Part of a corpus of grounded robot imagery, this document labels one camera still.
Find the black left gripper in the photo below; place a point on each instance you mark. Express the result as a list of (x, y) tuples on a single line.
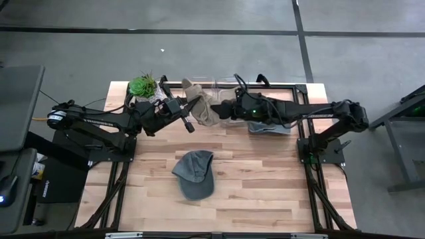
[(159, 117)]

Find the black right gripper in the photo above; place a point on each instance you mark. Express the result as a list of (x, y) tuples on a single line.
[(247, 108)]

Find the khaki cloth hat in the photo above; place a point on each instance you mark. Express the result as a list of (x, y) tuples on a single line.
[(202, 109)]

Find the blue-grey cap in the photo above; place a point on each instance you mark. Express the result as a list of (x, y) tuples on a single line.
[(265, 128)]

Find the dark grey cap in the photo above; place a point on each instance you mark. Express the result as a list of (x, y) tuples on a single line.
[(194, 179)]

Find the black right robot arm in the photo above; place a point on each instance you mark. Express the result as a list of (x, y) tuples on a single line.
[(315, 114)]

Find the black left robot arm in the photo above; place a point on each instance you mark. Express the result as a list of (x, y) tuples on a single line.
[(96, 122)]

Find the clear plastic bin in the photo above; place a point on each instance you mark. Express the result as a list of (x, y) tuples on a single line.
[(225, 89), (181, 99)]

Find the white patterned plant pot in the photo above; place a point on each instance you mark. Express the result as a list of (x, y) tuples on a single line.
[(156, 96)]

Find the green succulent plant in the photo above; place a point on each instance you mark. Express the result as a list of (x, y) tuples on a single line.
[(142, 87)]

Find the black box white lettering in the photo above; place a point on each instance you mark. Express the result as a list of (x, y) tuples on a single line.
[(63, 182)]

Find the dark grey desk top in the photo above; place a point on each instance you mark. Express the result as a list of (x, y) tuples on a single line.
[(20, 106)]

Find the black metal stand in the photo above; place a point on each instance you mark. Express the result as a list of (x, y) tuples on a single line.
[(398, 146)]

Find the black computer mouse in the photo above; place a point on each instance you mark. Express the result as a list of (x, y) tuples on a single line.
[(7, 191)]

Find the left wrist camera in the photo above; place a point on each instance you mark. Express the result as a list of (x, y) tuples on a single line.
[(173, 107)]

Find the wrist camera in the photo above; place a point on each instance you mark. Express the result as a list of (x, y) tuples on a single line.
[(245, 95), (173, 107)]

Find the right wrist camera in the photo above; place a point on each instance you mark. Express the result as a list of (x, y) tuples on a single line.
[(245, 95)]

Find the black aluminium table frame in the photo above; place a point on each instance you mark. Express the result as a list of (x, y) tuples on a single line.
[(282, 87)]

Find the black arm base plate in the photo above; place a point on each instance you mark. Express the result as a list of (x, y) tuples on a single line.
[(66, 146), (332, 156)]

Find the silver bracket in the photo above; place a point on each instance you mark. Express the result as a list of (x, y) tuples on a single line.
[(308, 236), (123, 235)]

